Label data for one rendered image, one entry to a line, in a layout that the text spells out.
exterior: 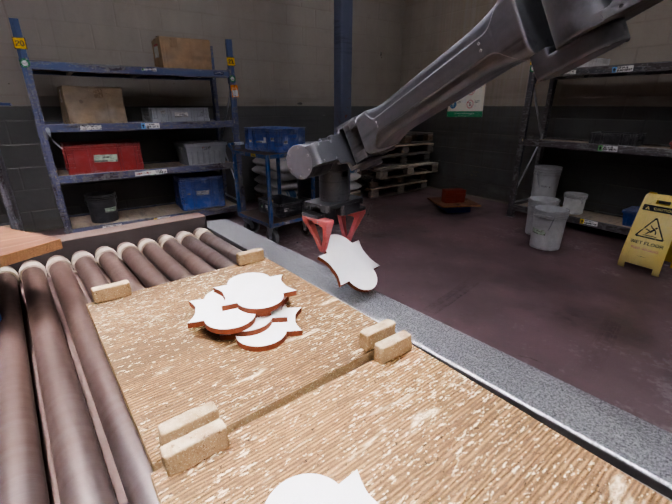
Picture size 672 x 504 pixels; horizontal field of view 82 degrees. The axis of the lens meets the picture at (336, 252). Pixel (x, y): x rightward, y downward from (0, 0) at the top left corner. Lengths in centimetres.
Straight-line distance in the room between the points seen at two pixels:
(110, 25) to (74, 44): 41
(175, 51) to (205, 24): 94
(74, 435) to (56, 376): 13
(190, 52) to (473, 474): 447
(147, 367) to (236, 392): 14
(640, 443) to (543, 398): 10
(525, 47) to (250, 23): 530
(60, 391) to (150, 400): 14
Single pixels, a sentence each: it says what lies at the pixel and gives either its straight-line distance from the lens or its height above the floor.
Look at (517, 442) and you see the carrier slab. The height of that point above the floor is 94.
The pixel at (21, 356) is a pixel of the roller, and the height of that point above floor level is 91.
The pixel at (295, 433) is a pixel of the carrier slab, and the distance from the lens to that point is 44.
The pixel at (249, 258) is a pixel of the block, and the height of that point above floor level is 95.
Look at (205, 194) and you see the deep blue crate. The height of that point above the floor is 30.
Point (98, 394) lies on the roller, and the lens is 60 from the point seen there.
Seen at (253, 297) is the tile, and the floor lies 97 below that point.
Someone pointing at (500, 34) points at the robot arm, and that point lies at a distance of 43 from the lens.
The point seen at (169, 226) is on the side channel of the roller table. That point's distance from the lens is 118.
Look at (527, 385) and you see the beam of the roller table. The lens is 58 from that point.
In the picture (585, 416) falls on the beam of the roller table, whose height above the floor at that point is 92.
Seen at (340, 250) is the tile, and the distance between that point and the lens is 76.
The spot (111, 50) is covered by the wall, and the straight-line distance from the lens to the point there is 513.
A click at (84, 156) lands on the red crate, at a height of 81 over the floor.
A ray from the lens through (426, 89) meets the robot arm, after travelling 51.
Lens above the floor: 125
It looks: 21 degrees down
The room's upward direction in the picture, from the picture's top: straight up
